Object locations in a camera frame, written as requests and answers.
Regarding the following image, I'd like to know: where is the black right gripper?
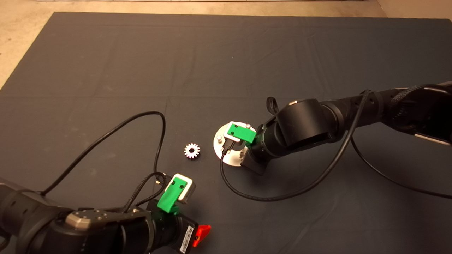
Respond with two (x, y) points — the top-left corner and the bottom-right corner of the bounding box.
(241, 143), (274, 176)

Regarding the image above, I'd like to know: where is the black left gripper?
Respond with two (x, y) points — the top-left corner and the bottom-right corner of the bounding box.
(153, 210), (212, 254)

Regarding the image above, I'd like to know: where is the small steel planetary gear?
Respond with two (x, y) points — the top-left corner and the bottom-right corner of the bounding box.
(184, 143), (200, 159)

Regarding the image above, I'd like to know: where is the round metal carrier plate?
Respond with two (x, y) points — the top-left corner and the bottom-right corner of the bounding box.
(213, 122), (255, 167)

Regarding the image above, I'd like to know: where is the small silver camera box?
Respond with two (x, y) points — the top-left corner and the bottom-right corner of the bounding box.
(165, 173), (196, 204)
(224, 121), (248, 151)

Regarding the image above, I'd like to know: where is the bright green camera mount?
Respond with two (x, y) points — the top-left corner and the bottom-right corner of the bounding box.
(157, 177), (188, 214)
(227, 122), (257, 145)

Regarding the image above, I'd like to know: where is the smooth black camera cable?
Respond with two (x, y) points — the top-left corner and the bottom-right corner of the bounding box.
(41, 111), (167, 196)
(220, 90), (452, 202)

